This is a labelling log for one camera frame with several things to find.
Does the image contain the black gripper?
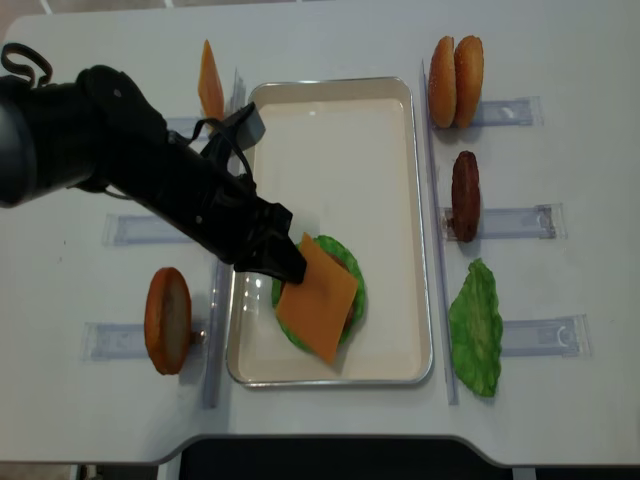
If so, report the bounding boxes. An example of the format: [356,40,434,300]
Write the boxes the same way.
[149,134,308,286]

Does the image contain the orange cheese slice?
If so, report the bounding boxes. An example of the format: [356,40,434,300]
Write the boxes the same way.
[197,40,225,121]
[275,233,358,365]

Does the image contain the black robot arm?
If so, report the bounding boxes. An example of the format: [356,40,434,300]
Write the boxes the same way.
[1,66,306,284]

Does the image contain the green lettuce on tray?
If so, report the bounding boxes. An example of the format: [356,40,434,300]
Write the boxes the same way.
[271,235,367,353]

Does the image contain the meat patty on tray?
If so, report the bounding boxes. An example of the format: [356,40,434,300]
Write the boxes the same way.
[329,253,355,345]

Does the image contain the clear holder for tomato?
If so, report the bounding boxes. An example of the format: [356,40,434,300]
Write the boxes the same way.
[102,214,193,246]

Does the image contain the standing brown meat patty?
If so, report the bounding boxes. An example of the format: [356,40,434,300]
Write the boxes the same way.
[451,151,481,243]

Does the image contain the standing green lettuce leaf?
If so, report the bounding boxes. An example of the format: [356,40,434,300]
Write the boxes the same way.
[448,258,503,398]

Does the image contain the clear holder for lettuce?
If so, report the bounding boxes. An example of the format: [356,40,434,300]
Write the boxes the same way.
[501,314,591,358]

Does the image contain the white rectangular metal tray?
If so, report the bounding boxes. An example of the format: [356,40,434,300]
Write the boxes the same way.
[226,77,433,387]

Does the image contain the bun slice left rack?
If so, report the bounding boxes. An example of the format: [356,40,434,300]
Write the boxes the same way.
[144,267,192,375]

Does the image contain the clear holder for bun slice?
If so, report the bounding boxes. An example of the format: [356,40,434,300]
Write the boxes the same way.
[81,319,209,362]

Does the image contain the sesame bun top left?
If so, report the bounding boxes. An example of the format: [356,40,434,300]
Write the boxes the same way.
[427,36,457,128]

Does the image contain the sesame bun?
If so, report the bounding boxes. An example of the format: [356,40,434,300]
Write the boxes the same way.
[427,36,457,128]
[454,35,484,128]

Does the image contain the clear holder for patty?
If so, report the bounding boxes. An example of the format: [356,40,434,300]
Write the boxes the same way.
[442,203,569,242]

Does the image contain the sesame bun top right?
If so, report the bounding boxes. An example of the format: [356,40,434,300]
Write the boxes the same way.
[454,35,484,128]

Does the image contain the clear holder for buns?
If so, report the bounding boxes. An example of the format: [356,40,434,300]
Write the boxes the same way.
[468,96,544,128]

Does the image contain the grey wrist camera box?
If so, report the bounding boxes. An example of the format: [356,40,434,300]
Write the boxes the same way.
[222,102,266,151]

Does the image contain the right clear acrylic rail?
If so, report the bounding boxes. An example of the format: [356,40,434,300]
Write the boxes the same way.
[421,60,459,406]

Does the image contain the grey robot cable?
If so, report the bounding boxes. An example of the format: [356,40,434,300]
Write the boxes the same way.
[0,42,54,87]

